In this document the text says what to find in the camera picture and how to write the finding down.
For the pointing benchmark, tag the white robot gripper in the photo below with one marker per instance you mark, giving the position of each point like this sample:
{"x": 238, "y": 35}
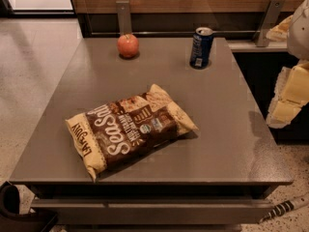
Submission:
{"x": 299, "y": 33}

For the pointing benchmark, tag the red apple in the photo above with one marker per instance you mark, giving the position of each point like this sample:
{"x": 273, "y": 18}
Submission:
{"x": 128, "y": 45}

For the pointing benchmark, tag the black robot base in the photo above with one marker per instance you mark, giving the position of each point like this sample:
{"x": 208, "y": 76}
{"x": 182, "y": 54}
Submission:
{"x": 12, "y": 220}

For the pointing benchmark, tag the blue soda can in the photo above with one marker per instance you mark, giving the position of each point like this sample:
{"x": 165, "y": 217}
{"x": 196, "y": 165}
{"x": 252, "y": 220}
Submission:
{"x": 201, "y": 48}

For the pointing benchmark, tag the brown sea salt chip bag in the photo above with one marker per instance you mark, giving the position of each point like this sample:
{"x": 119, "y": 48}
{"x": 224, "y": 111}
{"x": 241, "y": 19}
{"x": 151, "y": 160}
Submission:
{"x": 118, "y": 131}

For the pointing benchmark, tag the right metal bracket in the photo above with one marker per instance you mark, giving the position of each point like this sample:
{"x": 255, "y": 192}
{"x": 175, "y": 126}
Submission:
{"x": 269, "y": 19}

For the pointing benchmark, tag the metal bracket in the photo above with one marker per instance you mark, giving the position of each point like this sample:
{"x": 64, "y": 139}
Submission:
{"x": 124, "y": 16}
{"x": 269, "y": 19}

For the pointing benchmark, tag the left metal bracket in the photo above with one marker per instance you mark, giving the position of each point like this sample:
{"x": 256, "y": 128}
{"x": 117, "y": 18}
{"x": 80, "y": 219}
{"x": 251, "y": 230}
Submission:
{"x": 124, "y": 16}

